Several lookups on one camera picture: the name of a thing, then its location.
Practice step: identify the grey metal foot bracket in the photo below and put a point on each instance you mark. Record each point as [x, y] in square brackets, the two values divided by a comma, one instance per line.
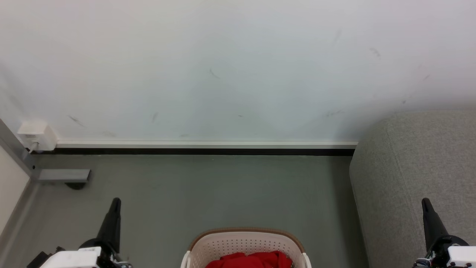
[63, 175]

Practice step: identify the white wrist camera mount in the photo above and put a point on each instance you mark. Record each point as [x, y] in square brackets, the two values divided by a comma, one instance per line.
[463, 257]
[70, 258]

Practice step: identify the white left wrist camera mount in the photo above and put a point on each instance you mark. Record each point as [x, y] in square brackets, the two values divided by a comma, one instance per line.
[70, 258]

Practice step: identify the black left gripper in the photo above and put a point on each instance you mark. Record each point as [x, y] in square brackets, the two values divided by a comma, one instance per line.
[108, 257]

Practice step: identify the white partition panel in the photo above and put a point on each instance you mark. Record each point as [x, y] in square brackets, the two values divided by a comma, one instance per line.
[9, 186]

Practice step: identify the cream perforated laundry basket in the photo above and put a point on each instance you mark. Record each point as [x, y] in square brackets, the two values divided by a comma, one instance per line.
[238, 243]

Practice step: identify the red garment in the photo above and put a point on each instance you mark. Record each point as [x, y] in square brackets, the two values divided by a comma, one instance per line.
[249, 260]

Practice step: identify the grey fabric sofa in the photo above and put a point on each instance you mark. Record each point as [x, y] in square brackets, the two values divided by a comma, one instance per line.
[412, 167]

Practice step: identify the white wall power adapter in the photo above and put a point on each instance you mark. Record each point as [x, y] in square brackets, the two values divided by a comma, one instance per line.
[37, 133]

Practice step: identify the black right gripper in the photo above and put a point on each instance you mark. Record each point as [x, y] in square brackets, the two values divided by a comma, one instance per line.
[438, 253]

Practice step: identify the black caster wheel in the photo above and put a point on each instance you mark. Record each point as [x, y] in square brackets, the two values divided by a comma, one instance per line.
[76, 185]

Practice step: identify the white and black baseboard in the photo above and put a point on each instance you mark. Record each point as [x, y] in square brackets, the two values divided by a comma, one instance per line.
[204, 145]

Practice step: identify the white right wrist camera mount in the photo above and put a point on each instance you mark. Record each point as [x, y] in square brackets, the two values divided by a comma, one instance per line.
[463, 257]

